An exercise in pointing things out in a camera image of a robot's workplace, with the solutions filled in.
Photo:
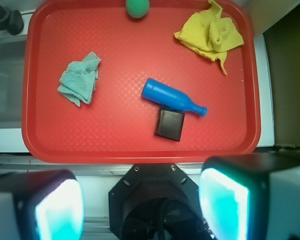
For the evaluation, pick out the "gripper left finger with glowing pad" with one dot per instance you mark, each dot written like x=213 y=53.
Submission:
x=41 y=205

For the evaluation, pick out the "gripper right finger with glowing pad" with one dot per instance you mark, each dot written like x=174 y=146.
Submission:
x=251 y=197

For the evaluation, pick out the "light blue cloth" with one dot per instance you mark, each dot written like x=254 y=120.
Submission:
x=78 y=81

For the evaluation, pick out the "yellow cloth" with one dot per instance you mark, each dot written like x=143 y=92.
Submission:
x=210 y=35

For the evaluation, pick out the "red plastic tray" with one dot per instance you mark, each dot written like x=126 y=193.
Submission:
x=118 y=126

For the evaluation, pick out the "black square block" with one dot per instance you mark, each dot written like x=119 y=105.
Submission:
x=169 y=124

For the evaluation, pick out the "blue plastic bottle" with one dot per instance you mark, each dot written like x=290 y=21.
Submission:
x=170 y=97

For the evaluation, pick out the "black clamp knob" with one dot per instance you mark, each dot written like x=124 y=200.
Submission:
x=11 y=21

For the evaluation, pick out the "green ball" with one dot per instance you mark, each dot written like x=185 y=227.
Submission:
x=137 y=8

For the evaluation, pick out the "black octagonal mount plate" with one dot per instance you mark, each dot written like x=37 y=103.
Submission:
x=156 y=202

